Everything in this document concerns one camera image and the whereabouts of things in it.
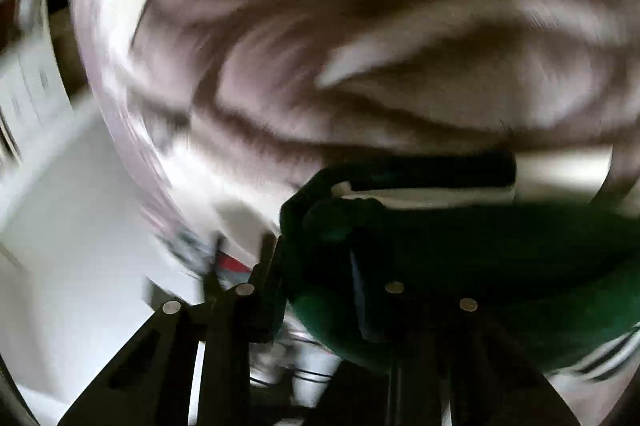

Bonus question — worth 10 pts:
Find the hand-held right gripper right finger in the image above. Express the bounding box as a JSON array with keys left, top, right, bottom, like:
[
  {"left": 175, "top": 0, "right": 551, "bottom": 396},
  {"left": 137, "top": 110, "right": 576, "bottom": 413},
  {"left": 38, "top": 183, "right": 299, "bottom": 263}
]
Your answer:
[{"left": 347, "top": 250, "right": 583, "bottom": 426}]

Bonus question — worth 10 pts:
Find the green white varsity jacket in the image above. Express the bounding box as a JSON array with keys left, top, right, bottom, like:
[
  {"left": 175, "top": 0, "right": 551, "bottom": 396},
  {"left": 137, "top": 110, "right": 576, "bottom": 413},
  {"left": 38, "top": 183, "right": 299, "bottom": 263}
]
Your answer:
[{"left": 279, "top": 150, "right": 640, "bottom": 382}]

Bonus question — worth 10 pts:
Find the floral purple blanket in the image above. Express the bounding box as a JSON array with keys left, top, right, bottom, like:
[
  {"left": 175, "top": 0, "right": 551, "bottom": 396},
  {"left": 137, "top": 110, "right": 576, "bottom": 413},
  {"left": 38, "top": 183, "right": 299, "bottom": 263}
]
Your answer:
[{"left": 65, "top": 0, "right": 640, "bottom": 267}]

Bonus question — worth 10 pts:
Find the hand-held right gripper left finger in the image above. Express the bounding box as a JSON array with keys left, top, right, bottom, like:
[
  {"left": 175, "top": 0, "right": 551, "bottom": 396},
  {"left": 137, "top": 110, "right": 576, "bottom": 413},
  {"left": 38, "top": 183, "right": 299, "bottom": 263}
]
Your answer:
[{"left": 57, "top": 233, "right": 289, "bottom": 426}]

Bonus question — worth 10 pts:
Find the white drawer unit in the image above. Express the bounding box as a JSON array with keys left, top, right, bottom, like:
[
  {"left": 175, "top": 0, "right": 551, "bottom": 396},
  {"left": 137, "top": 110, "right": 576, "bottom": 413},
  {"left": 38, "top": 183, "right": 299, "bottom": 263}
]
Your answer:
[{"left": 0, "top": 31, "right": 251, "bottom": 407}]

